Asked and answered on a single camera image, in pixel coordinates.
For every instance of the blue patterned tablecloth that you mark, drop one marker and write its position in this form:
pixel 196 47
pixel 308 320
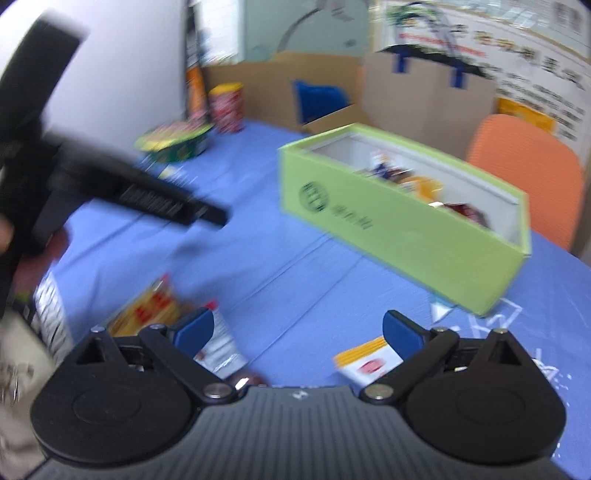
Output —
pixel 286 258

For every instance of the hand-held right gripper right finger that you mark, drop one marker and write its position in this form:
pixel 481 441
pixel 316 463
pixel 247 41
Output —
pixel 401 334

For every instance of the yellow barcode snack bag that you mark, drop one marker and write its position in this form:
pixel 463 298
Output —
pixel 420 185

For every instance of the orange office chair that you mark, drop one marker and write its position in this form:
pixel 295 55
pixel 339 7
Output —
pixel 521 161

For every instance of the dark red snack packet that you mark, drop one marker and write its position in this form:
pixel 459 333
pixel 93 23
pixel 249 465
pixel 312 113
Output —
pixel 251 381

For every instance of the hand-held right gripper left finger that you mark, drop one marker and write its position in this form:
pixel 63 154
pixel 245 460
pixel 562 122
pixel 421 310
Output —
pixel 196 330

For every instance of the frosted glass panel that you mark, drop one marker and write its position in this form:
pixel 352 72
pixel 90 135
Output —
pixel 258 27

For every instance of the red can with yellow lid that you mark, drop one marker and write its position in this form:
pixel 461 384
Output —
pixel 226 108

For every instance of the wall poster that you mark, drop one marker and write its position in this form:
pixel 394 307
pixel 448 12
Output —
pixel 531 69

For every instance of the red white blue snack packet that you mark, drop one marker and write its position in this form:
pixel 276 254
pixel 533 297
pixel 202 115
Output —
pixel 381 162

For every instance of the brown chocolate snack packet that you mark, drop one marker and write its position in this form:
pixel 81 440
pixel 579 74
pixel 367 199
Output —
pixel 466 212

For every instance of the green instant noodle bowl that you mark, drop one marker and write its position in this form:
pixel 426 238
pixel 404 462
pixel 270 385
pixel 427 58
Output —
pixel 178 143

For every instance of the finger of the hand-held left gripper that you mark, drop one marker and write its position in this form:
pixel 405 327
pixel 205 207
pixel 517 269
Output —
pixel 207 213

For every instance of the white yellow striped snack packet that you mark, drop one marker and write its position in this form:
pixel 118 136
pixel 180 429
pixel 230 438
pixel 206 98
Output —
pixel 364 362

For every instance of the open brown cardboard box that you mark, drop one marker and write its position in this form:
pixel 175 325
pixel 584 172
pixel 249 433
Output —
pixel 258 92

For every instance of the light green cardboard box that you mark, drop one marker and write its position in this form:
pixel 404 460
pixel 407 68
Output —
pixel 378 230

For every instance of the blue plastic chair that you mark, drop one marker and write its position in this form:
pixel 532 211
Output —
pixel 318 99

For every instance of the yellow red snack packet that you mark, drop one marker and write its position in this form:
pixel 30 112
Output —
pixel 147 309

